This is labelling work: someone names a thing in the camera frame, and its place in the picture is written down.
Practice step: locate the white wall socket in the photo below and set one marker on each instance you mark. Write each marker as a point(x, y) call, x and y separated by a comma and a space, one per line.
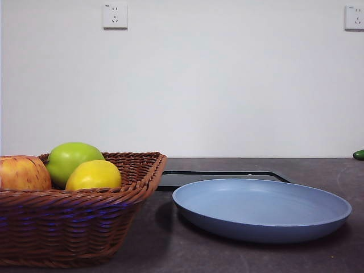
point(355, 18)
point(115, 17)

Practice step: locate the black flat tray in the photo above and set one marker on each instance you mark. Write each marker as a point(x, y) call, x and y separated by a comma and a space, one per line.
point(169, 182)

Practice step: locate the dark green cucumber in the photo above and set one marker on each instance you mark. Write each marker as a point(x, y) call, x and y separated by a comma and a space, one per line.
point(359, 154)

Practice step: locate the yellow lemon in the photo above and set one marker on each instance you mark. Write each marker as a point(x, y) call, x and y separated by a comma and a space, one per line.
point(94, 176)

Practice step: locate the green apple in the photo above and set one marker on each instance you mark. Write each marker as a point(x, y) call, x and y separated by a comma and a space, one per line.
point(71, 156)

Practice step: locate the brown wicker basket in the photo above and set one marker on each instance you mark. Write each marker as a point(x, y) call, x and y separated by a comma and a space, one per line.
point(71, 227)

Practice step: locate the blue round plate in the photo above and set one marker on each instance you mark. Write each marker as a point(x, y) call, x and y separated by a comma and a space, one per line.
point(256, 204)

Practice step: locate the red yellow apple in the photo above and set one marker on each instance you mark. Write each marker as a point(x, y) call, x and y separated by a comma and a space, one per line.
point(20, 173)

